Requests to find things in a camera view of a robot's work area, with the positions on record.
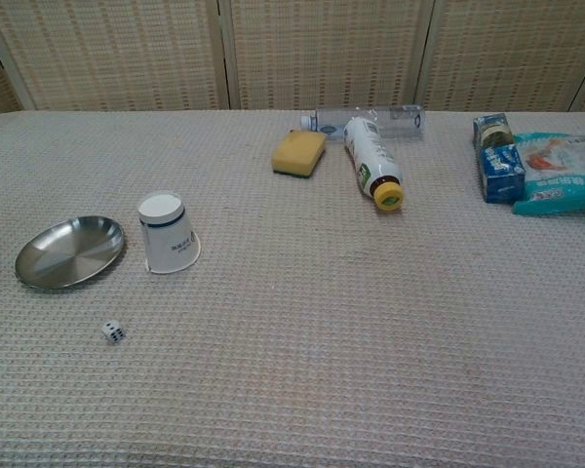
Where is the white paper cup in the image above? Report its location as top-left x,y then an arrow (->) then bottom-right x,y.
136,190 -> 202,275

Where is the small white die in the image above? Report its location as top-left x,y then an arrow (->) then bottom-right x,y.
101,321 -> 127,345

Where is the silver metal bowl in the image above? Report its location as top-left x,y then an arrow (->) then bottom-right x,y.
14,215 -> 127,292

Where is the yellow green scouring sponge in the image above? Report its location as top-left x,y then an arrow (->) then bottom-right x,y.
271,129 -> 329,178

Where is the beige waffle weave tablecloth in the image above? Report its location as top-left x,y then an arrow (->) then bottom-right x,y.
0,109 -> 585,468

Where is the white bottle yellow cap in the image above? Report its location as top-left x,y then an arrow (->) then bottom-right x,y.
342,116 -> 406,214

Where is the clear plastic water bottle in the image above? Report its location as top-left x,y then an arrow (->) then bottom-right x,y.
299,103 -> 427,142

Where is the blue cookie box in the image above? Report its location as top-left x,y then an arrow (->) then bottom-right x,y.
471,114 -> 527,205

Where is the teal snack bag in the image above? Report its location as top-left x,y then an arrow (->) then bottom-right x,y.
510,131 -> 585,216

